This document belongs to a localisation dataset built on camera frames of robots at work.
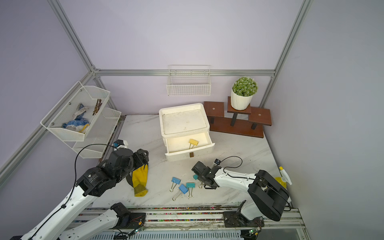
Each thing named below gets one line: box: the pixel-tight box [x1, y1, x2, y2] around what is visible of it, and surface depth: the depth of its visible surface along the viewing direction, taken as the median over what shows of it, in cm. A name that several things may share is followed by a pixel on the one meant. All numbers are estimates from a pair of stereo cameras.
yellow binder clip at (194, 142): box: [188, 138, 199, 150], surface depth 86 cm
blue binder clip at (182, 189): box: [172, 183, 188, 201], surface depth 84 cm
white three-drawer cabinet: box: [159, 103, 216, 162], surface depth 85 cm
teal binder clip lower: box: [186, 182, 196, 198], surface depth 88 cm
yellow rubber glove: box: [131, 164, 149, 197], surface depth 85 cm
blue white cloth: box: [61, 103, 90, 133], surface depth 73 cm
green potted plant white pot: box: [230, 76, 258, 111], surface depth 85 cm
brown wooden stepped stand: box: [203, 96, 272, 138], surface depth 109 cm
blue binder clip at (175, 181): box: [169, 176, 181, 192], surface depth 88 cm
